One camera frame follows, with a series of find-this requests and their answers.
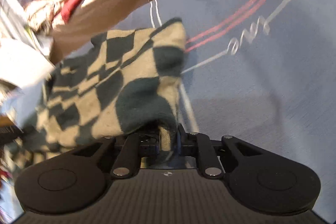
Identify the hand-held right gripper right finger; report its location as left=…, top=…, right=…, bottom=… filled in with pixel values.
left=177, top=124, right=263, bottom=179

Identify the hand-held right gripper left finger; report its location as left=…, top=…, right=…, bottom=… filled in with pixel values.
left=71, top=133, right=160, bottom=179

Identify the green and cream checkered sweater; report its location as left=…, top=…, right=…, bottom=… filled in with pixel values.
left=16, top=17, right=188, bottom=162

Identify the blue blanket with pink stripes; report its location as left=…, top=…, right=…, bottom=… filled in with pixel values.
left=0, top=0, right=336, bottom=220

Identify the tan quilt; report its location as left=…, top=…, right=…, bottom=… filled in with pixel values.
left=49, top=0, right=214, bottom=65

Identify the white paper sheet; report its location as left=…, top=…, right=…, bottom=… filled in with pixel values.
left=0, top=37, right=55, bottom=88

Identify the white floral cloth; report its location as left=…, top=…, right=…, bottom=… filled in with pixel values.
left=24, top=0, right=77, bottom=33

